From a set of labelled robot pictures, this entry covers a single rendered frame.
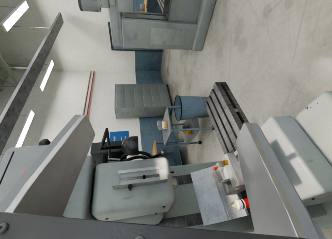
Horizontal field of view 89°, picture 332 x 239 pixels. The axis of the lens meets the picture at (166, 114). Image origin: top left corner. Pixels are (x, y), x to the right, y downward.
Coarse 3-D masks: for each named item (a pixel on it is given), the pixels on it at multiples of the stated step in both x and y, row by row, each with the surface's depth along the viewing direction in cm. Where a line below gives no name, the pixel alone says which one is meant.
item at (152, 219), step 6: (138, 216) 76; (144, 216) 77; (150, 216) 77; (156, 216) 78; (162, 216) 78; (126, 222) 75; (132, 222) 75; (138, 222) 76; (144, 222) 77; (150, 222) 80; (156, 222) 84
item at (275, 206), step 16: (256, 128) 10; (240, 144) 11; (256, 144) 9; (240, 160) 11; (256, 160) 8; (272, 160) 8; (256, 176) 8; (272, 176) 7; (256, 192) 8; (272, 192) 7; (288, 192) 7; (256, 208) 8; (272, 208) 7; (288, 208) 6; (304, 208) 6; (256, 224) 8; (272, 224) 7; (288, 224) 6; (304, 224) 6
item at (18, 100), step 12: (60, 12) 552; (60, 24) 546; (48, 36) 460; (48, 48) 456; (36, 60) 393; (36, 72) 390; (24, 84) 344; (12, 96) 314; (24, 96) 342; (12, 108) 307; (84, 108) 609; (0, 120) 280; (12, 120) 305; (0, 132) 276; (0, 144) 275
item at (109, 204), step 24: (96, 168) 69; (120, 168) 70; (144, 168) 71; (168, 168) 74; (96, 192) 64; (120, 192) 64; (144, 192) 66; (168, 192) 67; (96, 216) 61; (120, 216) 67
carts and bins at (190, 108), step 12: (180, 96) 304; (192, 96) 312; (168, 108) 309; (180, 108) 338; (192, 108) 296; (204, 108) 303; (168, 120) 299; (192, 120) 330; (168, 132) 303; (192, 132) 333; (168, 144) 353; (180, 144) 358
